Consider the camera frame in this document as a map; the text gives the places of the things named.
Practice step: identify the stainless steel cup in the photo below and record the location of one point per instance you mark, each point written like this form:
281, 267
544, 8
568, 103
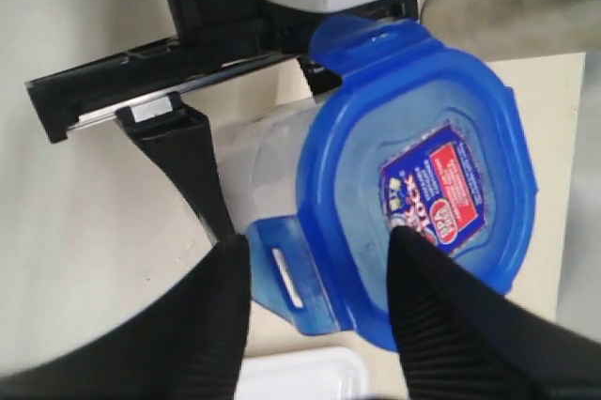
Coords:
496, 30

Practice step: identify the white plastic tray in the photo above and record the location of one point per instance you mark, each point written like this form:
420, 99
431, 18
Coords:
322, 373

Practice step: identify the clear plastic tall container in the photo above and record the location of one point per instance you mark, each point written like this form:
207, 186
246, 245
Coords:
258, 162

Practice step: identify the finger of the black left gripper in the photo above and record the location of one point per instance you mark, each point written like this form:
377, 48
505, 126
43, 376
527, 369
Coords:
177, 139

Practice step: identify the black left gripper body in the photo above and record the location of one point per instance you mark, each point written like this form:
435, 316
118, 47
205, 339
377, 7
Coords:
216, 40

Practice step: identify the blue plastic lid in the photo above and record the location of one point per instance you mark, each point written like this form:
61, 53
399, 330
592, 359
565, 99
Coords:
418, 135

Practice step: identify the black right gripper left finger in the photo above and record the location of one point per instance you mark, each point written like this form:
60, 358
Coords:
188, 344

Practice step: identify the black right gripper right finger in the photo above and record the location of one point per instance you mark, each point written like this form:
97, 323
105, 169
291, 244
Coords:
458, 339

